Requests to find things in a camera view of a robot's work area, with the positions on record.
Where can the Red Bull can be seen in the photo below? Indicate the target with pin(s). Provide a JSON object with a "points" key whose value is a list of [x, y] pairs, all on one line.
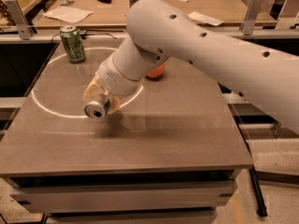
{"points": [[96, 110]]}

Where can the red apple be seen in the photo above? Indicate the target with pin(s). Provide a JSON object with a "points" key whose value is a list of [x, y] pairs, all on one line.
{"points": [[156, 72]]}

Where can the white drawer cabinet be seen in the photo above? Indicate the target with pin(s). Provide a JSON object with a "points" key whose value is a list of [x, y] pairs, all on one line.
{"points": [[149, 198]]}

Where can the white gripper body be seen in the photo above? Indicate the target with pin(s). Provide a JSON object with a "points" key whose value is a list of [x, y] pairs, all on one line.
{"points": [[116, 77]]}

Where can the right white paper sheet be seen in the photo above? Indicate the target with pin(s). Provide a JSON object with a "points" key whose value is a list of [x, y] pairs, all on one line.
{"points": [[204, 19]]}

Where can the left white paper sheet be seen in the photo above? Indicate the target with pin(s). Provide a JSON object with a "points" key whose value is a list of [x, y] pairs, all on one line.
{"points": [[68, 14]]}

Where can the left metal bracket post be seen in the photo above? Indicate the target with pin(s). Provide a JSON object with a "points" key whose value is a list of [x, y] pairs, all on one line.
{"points": [[24, 30]]}

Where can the wooden back desk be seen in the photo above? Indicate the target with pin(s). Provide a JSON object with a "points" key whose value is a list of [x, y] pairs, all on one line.
{"points": [[231, 12]]}

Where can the green soda can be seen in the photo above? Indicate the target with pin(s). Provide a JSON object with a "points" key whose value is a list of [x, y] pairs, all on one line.
{"points": [[72, 42]]}

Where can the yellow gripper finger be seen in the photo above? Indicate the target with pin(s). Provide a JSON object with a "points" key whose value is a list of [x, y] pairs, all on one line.
{"points": [[95, 92], [116, 102]]}

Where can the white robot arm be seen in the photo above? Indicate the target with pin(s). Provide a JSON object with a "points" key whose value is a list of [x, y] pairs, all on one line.
{"points": [[268, 78]]}

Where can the right metal bracket post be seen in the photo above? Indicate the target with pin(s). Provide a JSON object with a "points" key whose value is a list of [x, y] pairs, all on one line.
{"points": [[248, 24]]}

